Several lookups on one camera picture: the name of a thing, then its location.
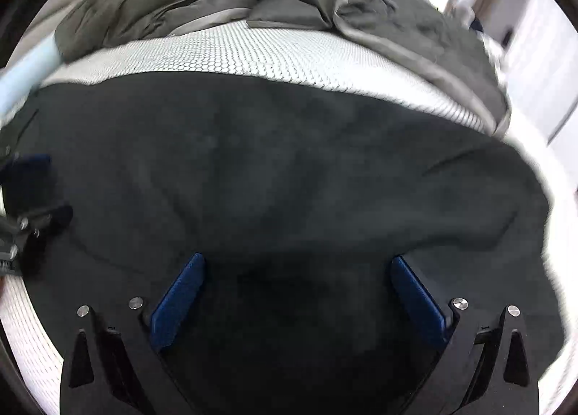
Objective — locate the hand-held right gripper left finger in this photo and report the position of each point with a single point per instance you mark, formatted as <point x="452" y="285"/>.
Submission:
<point x="178" y="302"/>

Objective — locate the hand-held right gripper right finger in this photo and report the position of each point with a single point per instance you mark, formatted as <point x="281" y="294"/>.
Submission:
<point x="417" y="302"/>

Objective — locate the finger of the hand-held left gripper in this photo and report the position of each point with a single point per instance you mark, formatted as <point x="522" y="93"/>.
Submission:
<point x="34" y="164"/>
<point x="56" y="220"/>

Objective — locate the black pants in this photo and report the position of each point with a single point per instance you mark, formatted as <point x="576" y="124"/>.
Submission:
<point x="289" y="171"/>

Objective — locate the light blue pillow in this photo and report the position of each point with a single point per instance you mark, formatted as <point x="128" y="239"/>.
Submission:
<point x="22" y="76"/>

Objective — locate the white honeycomb patterned mattress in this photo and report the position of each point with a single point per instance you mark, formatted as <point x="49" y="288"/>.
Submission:
<point x="248" y="54"/>

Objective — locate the white chair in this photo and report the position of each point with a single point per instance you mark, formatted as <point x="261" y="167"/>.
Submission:
<point x="461" y="0"/>

